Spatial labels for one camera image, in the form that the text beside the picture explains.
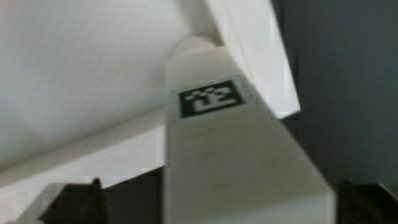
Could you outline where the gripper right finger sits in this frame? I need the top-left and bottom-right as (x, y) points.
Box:
(337, 181), (398, 224)

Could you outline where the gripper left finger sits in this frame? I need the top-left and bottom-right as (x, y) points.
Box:
(36, 178), (111, 224)

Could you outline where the white desk top tray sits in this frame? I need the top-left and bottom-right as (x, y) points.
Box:
(0, 0), (299, 224)

